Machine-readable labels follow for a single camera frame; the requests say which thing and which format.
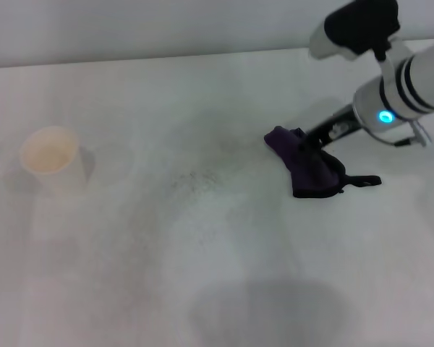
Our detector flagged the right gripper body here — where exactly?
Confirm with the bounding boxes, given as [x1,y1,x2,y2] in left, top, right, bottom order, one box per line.
[305,104,362,148]

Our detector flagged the purple rag with black trim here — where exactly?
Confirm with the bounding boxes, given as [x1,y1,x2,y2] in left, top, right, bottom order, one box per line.
[263,125,383,199]

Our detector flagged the white paper cup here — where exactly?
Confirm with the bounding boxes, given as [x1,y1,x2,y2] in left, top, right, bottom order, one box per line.
[19,125,88,196]

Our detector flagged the grey cable with metal connector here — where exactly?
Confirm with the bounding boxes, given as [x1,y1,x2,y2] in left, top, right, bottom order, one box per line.
[368,121,433,148]

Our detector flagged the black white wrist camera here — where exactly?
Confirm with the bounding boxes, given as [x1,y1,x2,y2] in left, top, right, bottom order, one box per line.
[308,0,406,62]

